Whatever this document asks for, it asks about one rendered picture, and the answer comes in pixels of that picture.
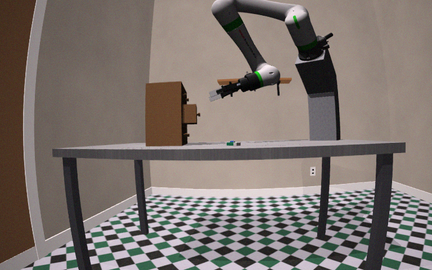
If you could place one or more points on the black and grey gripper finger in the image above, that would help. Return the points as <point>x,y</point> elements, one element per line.
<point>221,95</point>
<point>225,88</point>

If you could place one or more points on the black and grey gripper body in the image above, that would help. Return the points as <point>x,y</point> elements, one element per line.
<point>244,85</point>

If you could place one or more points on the small brown chest of drawers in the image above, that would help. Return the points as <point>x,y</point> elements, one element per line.
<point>163,114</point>

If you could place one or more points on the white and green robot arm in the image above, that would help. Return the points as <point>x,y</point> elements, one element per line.
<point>298,24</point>

